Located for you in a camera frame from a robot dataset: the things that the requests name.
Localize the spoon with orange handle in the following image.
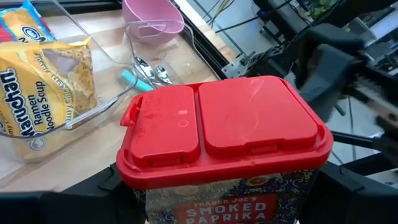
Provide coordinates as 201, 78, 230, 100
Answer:
131, 55, 156, 85

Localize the clear plastic bin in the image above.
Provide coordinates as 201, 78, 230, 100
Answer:
0, 0, 139, 187
123, 19, 222, 94

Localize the silver metal bracket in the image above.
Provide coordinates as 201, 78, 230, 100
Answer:
221, 51, 259, 78

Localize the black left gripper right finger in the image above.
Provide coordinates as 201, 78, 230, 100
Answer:
298, 161, 398, 224

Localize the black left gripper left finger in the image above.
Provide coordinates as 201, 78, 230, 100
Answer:
0, 166, 147, 224

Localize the pink plastic bowl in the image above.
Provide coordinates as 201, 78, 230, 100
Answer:
121, 0, 185, 45

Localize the yellow creamy chicken ramen packet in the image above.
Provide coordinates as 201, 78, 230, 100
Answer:
0, 37, 98, 162

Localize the teal utensil handle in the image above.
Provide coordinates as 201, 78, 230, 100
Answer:
120, 69, 155, 93

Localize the blue beef ramen packet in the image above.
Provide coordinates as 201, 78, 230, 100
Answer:
0, 0, 57, 44

